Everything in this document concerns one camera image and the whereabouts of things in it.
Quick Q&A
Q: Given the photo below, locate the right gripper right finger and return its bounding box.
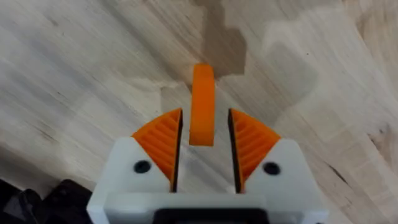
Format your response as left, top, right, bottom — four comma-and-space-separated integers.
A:
228, 108, 330, 224

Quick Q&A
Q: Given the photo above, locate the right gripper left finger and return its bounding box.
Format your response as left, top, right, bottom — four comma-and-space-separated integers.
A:
86, 108, 183, 224

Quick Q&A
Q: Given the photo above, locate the orange ribbed wedge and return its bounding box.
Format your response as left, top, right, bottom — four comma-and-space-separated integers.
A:
188, 63, 216, 147

